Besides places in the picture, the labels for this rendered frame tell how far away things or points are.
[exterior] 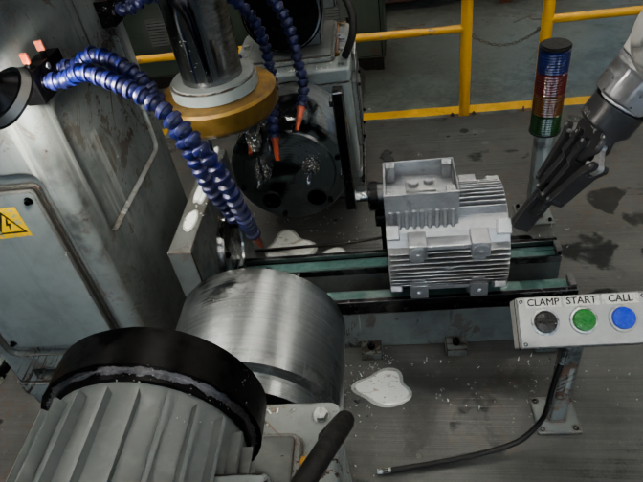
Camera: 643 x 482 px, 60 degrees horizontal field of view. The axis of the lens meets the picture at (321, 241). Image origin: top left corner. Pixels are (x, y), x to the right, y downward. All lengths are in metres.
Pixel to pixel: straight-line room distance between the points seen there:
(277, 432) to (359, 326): 0.50
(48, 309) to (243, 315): 0.40
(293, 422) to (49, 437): 0.26
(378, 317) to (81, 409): 0.70
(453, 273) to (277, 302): 0.34
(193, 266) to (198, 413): 0.49
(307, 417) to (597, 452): 0.56
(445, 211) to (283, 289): 0.31
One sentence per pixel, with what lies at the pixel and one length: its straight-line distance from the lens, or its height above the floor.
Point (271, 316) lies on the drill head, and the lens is 0.73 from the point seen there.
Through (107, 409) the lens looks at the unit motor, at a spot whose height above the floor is 1.35.
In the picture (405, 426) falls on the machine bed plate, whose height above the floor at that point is 0.80.
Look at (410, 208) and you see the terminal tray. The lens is 0.92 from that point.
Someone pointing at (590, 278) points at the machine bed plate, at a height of 0.80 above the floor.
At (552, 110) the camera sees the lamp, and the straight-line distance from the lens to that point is 1.25.
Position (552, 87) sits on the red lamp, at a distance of 1.23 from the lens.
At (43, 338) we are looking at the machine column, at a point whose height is 1.00.
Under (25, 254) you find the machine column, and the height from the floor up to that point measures 1.19.
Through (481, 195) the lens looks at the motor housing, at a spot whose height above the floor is 1.10.
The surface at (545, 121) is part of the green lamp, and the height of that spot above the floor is 1.07.
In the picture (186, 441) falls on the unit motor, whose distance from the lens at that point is 0.43.
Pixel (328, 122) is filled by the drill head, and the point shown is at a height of 1.12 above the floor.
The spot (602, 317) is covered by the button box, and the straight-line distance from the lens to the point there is 0.85.
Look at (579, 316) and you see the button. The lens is 0.84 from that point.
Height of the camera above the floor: 1.68
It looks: 40 degrees down
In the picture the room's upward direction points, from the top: 10 degrees counter-clockwise
